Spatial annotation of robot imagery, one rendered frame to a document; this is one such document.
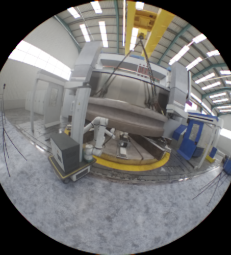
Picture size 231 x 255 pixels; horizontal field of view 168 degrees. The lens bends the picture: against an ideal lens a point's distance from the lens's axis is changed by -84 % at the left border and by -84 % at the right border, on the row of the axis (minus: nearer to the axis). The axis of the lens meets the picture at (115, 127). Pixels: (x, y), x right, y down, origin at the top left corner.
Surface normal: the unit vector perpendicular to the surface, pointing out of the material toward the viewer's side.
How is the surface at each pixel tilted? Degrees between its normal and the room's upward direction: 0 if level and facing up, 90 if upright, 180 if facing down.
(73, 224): 0
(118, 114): 90
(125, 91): 90
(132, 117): 90
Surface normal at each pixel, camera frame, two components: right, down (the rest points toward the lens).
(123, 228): 0.22, -0.95
